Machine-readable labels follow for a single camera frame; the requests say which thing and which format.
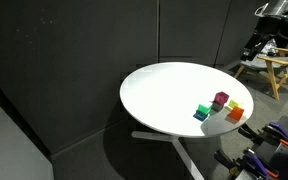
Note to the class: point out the purple clamp lower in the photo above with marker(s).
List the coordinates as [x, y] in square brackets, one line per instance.
[250, 167]

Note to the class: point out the orange block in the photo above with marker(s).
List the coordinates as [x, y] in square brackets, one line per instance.
[236, 113]

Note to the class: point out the wooden chair with grey seat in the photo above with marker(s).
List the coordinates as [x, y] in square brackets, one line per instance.
[273, 69]

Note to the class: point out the round white table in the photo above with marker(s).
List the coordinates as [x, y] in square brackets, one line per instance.
[165, 97]

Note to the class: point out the green block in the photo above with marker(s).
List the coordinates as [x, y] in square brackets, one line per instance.
[204, 109]

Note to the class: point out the magenta block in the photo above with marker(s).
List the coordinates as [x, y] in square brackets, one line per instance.
[221, 98]

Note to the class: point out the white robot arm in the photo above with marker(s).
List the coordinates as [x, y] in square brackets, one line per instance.
[272, 24]

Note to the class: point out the yellow-green block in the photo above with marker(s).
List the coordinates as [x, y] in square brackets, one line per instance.
[233, 103]

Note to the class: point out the blue block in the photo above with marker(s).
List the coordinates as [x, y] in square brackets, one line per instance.
[200, 116]

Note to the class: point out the grey block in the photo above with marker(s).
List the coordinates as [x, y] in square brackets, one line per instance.
[217, 107]

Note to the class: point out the purple clamp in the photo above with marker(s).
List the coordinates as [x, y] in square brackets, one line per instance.
[250, 167]
[272, 133]

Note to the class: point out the purple clamp upper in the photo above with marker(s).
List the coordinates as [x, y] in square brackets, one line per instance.
[272, 133]

